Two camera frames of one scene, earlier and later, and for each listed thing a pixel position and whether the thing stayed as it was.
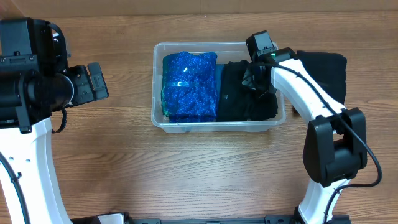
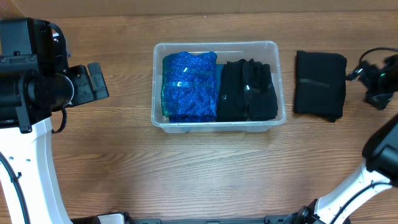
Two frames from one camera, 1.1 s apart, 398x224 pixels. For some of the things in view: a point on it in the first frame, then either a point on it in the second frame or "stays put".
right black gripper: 252,78 -> 372,78
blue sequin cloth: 189,87 stays put
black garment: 247,104 stays put
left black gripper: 87,92 stays put
